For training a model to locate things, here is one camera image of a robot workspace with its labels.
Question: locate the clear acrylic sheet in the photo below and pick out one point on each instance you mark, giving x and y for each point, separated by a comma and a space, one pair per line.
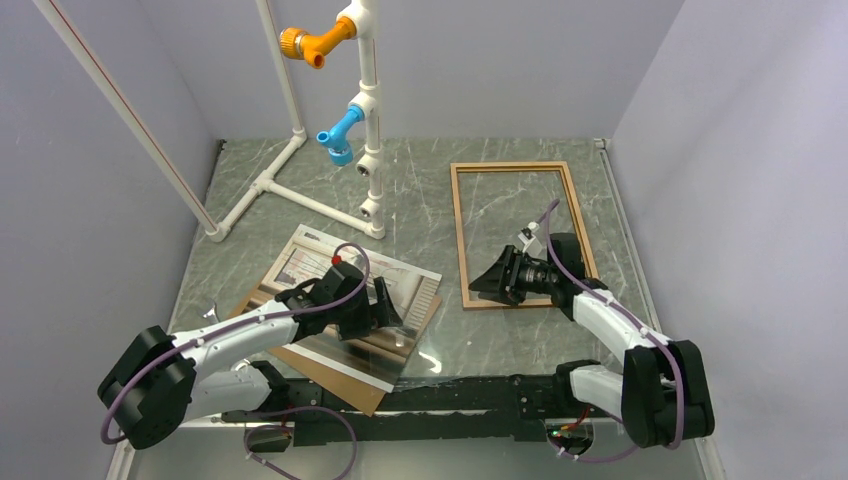
450, 342

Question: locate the glossy room photo print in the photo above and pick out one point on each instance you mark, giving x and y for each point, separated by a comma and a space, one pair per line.
309, 254

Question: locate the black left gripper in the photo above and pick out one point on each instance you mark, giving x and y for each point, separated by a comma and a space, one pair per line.
370, 319

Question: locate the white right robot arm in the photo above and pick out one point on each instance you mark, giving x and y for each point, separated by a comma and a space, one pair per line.
661, 395

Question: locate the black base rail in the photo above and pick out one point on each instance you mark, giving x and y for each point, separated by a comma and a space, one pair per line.
524, 408

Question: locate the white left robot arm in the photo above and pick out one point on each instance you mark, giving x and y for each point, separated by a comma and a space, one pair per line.
162, 380

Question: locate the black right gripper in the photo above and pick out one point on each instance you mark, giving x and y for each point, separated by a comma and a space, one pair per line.
503, 284

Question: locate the orange pipe nozzle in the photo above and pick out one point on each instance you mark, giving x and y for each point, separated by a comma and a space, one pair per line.
298, 44

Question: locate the wooden picture frame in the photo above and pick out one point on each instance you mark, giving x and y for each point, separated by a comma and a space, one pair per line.
559, 167

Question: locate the blue pipe nozzle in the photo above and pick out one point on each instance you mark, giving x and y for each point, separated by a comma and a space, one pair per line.
335, 139

